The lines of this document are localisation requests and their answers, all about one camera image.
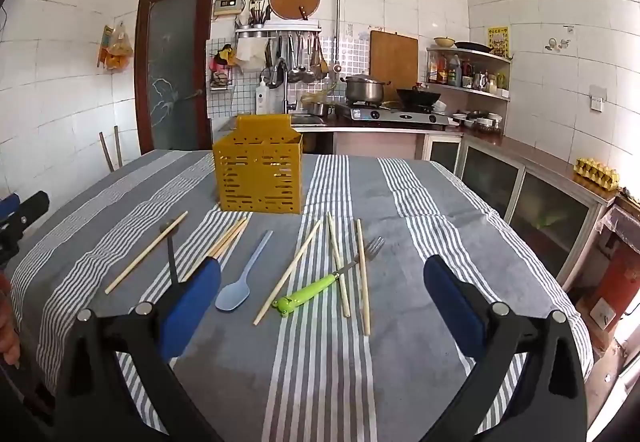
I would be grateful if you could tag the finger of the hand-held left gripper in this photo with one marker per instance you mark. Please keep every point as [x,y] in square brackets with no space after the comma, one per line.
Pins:
[32,208]

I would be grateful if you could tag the white wall rack shelf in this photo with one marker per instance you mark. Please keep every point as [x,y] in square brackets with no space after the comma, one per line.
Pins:
[280,29]

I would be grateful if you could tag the yellow wall poster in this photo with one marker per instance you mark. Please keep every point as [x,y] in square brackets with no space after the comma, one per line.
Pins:
[498,41]

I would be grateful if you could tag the steel gas stove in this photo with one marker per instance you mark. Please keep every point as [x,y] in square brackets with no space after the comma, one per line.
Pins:
[392,114]

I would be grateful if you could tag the wall hook decoration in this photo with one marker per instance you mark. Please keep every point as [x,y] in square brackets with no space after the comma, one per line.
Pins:
[554,44]

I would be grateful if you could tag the steel cooking pot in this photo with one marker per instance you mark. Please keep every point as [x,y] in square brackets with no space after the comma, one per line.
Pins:
[365,89]

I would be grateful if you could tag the beige wall controller box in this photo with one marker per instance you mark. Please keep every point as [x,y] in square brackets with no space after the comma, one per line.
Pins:
[227,8]

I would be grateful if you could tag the hanging orange plastic bag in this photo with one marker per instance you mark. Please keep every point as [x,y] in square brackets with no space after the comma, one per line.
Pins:
[119,49]

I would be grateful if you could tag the small steel pot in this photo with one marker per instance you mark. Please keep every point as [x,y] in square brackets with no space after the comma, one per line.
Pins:
[317,109]

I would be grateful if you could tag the yellow egg carton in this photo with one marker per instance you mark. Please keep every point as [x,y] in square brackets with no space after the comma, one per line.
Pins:
[597,172]

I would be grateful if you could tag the brown frosted glass door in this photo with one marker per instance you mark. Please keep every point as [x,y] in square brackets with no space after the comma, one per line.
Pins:
[172,72]

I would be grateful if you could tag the row of hanging ladles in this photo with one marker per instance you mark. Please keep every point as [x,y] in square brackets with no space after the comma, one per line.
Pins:
[300,59]

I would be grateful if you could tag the white power socket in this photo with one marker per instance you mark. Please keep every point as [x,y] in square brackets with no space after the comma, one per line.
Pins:
[603,313]

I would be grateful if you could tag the metal faucet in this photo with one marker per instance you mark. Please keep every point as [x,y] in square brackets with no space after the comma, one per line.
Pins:
[284,82]

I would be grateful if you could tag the person's left hand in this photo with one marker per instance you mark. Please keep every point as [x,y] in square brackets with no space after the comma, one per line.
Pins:
[7,322]

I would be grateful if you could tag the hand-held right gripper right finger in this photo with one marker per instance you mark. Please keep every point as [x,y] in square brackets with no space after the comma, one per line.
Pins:
[452,307]

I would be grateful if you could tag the white soap bottle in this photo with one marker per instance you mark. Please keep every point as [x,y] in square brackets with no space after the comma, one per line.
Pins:
[262,97]

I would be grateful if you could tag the corner wall shelf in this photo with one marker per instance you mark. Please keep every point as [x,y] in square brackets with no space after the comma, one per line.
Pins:
[475,92]

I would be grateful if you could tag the glass-door kitchen cabinet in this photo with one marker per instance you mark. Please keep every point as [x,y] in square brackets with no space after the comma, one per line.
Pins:
[500,182]

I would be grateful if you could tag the black frying pan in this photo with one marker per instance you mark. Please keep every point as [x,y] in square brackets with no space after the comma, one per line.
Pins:
[472,46]

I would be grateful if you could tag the light blue plastic spoon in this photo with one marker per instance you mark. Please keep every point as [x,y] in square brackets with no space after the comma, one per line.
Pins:
[235,294]

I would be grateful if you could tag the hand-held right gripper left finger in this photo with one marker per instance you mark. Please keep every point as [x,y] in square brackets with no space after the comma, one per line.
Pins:
[190,307]

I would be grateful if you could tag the grey striped tablecloth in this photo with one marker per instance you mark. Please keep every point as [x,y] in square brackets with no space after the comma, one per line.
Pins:
[320,372]

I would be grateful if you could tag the white hanging cloth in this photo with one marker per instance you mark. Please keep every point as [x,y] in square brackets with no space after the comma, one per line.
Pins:
[248,56]

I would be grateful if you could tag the holder with knives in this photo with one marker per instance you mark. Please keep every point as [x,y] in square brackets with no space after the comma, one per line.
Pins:
[259,16]

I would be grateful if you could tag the wooden chopstick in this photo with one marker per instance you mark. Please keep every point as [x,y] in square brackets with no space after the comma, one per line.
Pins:
[287,272]
[235,231]
[337,262]
[231,242]
[363,282]
[146,252]

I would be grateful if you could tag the black wok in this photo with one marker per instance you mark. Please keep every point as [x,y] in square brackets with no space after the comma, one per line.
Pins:
[419,96]

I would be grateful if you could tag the white wall switch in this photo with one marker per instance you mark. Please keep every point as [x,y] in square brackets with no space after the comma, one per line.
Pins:
[597,98]

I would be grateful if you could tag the group of small bowls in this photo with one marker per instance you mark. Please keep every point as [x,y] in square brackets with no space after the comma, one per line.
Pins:
[480,121]

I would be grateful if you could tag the yellow bowl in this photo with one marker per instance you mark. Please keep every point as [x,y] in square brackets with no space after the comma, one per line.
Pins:
[443,42]

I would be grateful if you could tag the wooden stick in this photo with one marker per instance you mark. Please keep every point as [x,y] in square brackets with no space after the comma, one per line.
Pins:
[118,147]
[106,152]

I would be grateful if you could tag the row of condiment bottles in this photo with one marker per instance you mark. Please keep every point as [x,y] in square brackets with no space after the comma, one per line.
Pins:
[452,72]

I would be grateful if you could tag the yellow plastic utensil basket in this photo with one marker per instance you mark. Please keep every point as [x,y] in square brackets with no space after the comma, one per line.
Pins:
[257,172]

